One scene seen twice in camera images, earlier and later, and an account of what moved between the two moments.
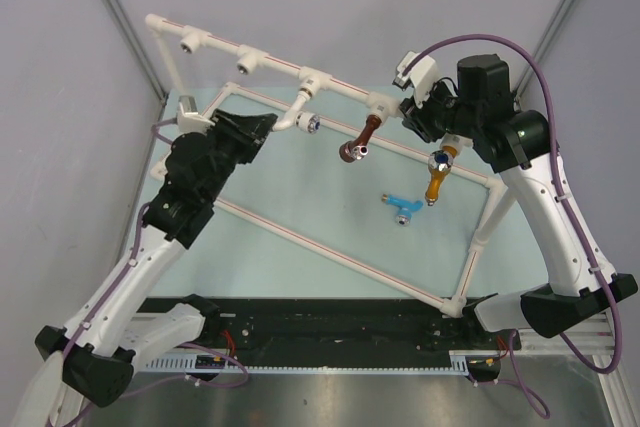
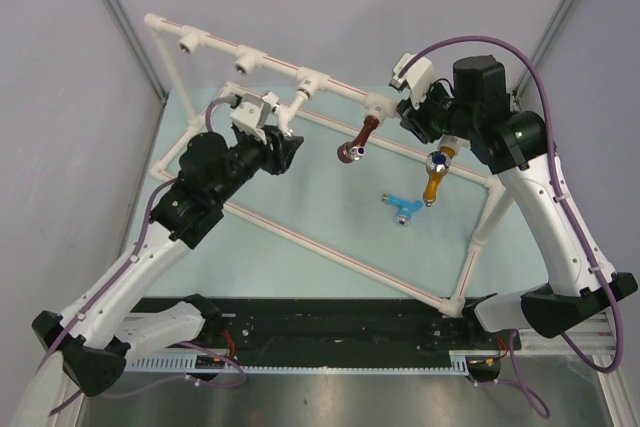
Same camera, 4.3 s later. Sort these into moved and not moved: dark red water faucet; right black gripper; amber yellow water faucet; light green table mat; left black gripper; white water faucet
Moved: left black gripper; white water faucet
Not moved: right black gripper; dark red water faucet; light green table mat; amber yellow water faucet
